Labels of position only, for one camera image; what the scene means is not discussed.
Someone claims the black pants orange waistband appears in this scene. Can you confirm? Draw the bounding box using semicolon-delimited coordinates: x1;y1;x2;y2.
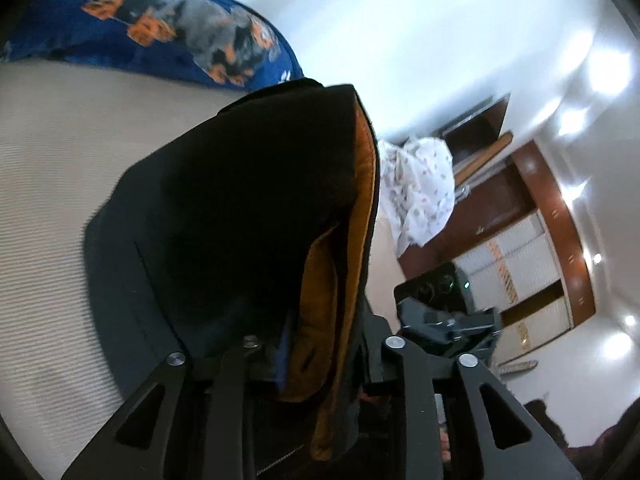
84;79;378;479

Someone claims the person's right hand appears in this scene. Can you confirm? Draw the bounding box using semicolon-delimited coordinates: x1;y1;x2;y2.
438;430;451;464

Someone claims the brown wooden wardrobe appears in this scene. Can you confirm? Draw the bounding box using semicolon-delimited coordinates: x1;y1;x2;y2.
397;92;598;361

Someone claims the white dotted cloth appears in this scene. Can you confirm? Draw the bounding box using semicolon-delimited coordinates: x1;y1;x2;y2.
378;136;456;257

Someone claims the beige woven mattress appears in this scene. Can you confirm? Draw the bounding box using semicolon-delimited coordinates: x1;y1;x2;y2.
0;58;407;480

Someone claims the blue dog print blanket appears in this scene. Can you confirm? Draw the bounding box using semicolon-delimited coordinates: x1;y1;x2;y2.
1;0;304;92

